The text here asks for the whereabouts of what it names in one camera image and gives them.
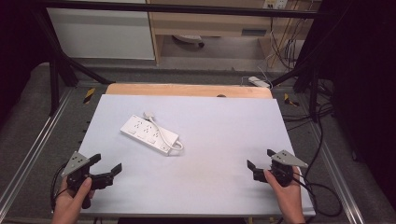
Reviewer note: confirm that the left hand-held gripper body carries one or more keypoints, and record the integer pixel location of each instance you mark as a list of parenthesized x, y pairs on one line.
[(76, 163)]

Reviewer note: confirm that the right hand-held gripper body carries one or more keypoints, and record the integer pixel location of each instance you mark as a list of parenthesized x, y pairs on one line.
[(288, 159)]

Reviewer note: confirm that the person's right hand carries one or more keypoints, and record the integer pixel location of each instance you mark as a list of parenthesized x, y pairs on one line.
[(289, 199)]

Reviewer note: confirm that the person's left hand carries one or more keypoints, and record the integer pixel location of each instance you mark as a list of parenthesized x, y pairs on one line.
[(68, 205)]

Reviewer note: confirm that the white table mat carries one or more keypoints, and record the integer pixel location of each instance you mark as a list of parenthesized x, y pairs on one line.
[(211, 161)]

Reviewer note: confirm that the white floor power strip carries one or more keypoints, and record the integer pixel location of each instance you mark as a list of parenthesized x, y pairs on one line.
[(258, 81)]

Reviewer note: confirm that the wooden table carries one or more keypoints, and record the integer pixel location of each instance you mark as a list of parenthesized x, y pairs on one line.
[(186, 90)]

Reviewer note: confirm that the black curtain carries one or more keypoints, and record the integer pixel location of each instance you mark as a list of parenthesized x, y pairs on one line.
[(361, 77), (18, 40)]

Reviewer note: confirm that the white cabinet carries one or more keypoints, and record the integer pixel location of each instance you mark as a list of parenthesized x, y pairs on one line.
[(99, 34)]

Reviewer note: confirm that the wooden desk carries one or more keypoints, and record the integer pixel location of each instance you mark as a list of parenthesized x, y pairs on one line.
[(211, 23)]

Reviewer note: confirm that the aluminium rail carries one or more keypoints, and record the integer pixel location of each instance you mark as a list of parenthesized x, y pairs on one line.
[(34, 149), (336, 174)]

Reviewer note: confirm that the black metal frame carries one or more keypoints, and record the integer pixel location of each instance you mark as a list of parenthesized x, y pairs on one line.
[(56, 71)]

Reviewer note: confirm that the white wall socket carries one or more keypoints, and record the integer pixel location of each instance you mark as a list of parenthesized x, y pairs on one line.
[(275, 3)]

